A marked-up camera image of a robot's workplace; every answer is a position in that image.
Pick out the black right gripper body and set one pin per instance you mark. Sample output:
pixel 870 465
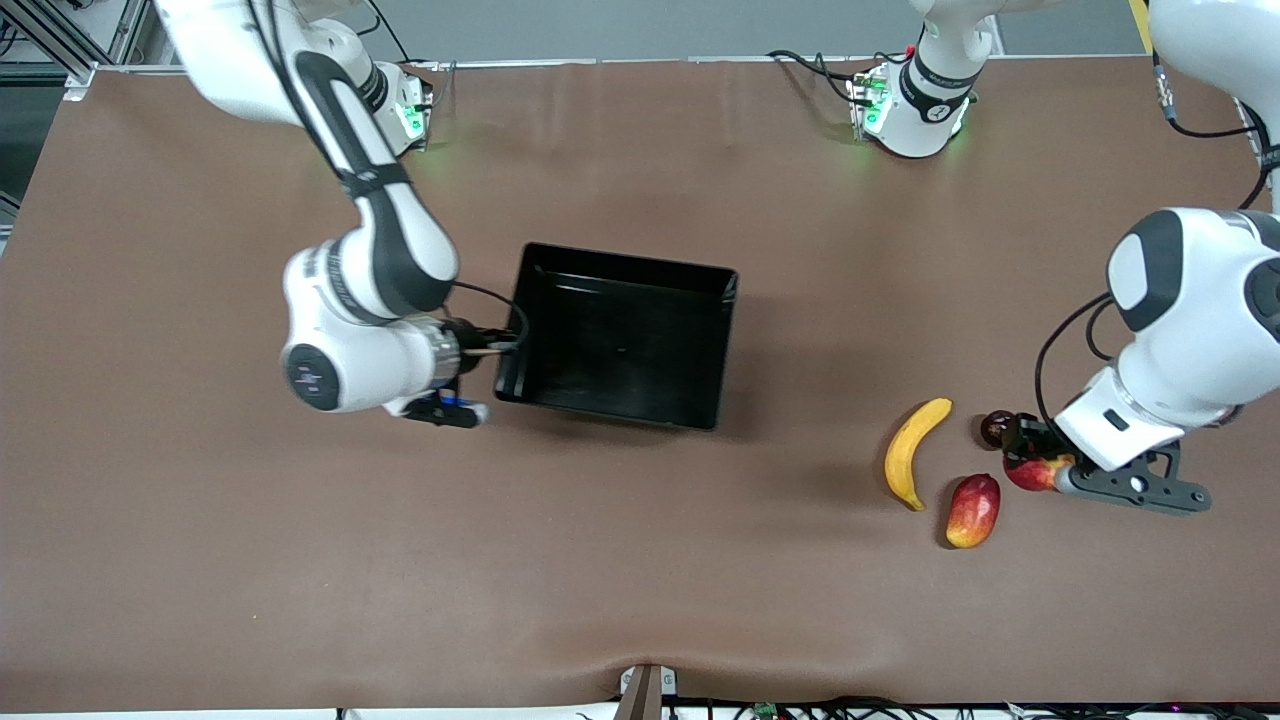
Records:
pixel 469 340

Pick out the yellow banana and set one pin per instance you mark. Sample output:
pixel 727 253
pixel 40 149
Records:
pixel 903 450

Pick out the red yellow mango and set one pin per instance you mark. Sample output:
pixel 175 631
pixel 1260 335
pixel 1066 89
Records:
pixel 973 511

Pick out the aluminium frame profile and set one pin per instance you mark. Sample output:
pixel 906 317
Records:
pixel 70 50

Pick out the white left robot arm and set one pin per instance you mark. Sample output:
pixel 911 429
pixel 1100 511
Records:
pixel 1190 330

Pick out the black plastic box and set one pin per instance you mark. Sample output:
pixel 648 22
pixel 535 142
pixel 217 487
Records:
pixel 620 340

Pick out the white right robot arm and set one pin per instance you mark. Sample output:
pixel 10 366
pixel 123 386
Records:
pixel 390 230

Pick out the red yellow-streaked apple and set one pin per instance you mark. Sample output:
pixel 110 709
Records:
pixel 1035 474

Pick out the dark purple plum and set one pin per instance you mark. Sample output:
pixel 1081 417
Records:
pixel 993 430

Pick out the brown table cover sheet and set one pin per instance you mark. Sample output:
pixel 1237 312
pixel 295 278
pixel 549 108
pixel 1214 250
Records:
pixel 600 550

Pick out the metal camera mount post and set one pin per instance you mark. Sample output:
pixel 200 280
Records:
pixel 645 695

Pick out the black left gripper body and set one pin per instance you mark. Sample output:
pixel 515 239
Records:
pixel 1035 437

